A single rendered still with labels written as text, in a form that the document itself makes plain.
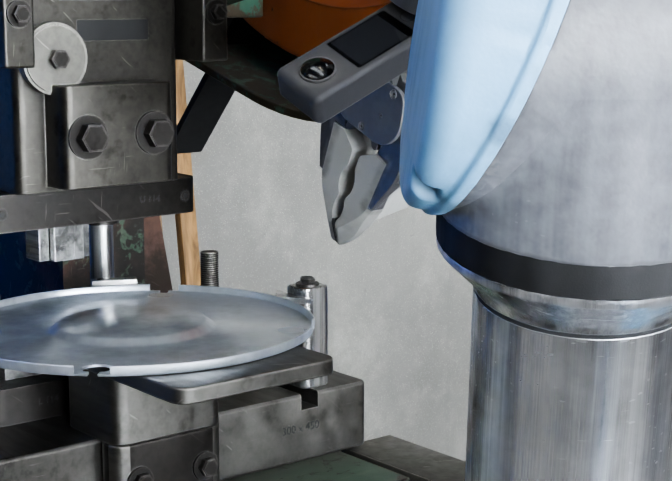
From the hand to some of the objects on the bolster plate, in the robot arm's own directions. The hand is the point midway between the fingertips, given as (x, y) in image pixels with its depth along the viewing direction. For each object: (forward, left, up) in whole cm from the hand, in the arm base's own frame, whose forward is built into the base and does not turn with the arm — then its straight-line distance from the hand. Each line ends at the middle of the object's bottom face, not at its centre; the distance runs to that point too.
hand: (335, 228), depth 111 cm
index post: (+12, -9, -16) cm, 22 cm away
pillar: (+32, -2, -13) cm, 35 cm away
